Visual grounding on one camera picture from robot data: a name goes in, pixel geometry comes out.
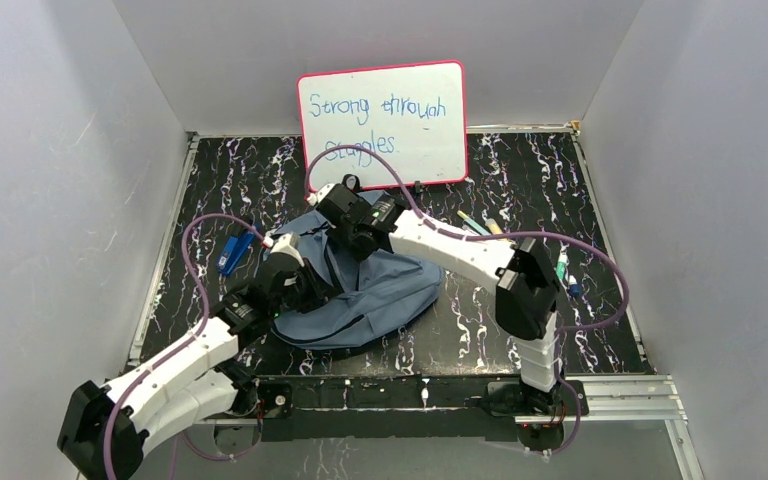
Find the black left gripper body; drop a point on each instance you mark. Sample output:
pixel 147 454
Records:
pixel 311 282

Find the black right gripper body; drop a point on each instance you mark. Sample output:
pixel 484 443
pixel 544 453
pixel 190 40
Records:
pixel 345 237

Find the blue student backpack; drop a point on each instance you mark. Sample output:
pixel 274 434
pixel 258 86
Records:
pixel 380 294

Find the yellow highlighter pen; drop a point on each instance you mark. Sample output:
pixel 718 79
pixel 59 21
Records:
pixel 493 226

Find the green white glue stick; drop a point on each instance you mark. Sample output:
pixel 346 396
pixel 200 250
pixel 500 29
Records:
pixel 561 267

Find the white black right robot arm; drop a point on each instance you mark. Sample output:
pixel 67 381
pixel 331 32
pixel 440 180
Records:
pixel 520 277

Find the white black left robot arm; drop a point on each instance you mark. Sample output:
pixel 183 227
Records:
pixel 109 429

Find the blue stapler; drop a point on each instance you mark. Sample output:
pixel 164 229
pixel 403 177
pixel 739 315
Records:
pixel 234 250

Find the pink framed whiteboard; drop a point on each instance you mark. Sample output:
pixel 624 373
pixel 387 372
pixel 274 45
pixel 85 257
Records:
pixel 385 125

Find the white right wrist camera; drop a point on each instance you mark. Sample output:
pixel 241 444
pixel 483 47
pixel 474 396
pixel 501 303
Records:
pixel 315 198

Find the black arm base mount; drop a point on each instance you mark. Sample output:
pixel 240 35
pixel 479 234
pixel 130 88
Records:
pixel 490 407

